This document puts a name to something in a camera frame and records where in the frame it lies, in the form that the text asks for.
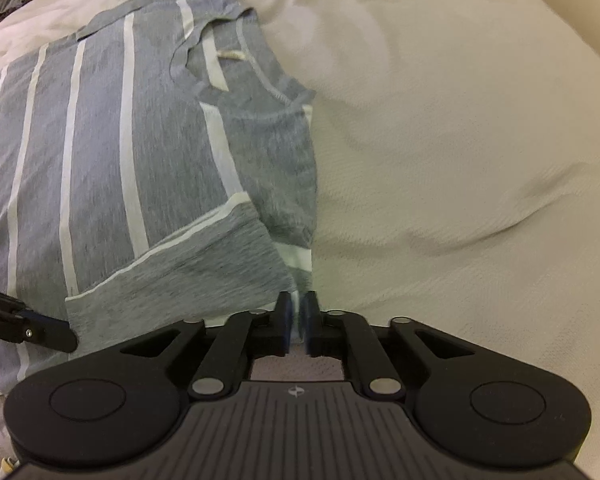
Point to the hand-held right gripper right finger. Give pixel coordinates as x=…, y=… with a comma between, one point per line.
x=310, y=325

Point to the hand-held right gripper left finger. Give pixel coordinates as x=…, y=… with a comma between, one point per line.
x=285, y=320

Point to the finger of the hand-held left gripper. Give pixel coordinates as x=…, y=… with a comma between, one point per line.
x=45, y=332

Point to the bed with white blanket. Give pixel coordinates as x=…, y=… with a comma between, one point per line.
x=455, y=135

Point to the grey white-striped T-shirt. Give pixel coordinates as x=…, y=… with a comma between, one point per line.
x=105, y=160

